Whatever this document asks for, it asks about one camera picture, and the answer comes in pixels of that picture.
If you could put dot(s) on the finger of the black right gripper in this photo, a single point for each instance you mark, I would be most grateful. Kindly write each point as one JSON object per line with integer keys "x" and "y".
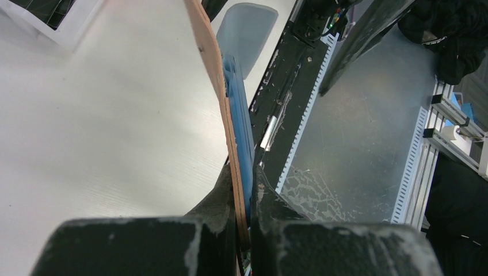
{"x": 372, "y": 26}

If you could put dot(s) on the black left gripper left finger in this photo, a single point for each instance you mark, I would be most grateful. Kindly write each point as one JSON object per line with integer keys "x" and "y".
{"x": 202, "y": 242}

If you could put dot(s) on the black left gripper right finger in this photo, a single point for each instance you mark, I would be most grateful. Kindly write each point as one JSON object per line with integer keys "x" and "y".
{"x": 285, "y": 242}

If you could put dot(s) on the black cards stack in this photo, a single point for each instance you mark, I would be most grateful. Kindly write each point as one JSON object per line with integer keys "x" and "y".
{"x": 50, "y": 12}

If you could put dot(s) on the black clothing pile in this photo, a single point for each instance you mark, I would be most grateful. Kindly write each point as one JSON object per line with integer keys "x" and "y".
{"x": 455, "y": 30}

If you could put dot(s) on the white plastic bin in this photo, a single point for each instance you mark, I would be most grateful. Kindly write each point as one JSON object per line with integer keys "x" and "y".
{"x": 63, "y": 22}

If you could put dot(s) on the white slotted cable duct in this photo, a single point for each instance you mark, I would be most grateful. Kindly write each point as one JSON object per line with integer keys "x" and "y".
{"x": 296, "y": 111}

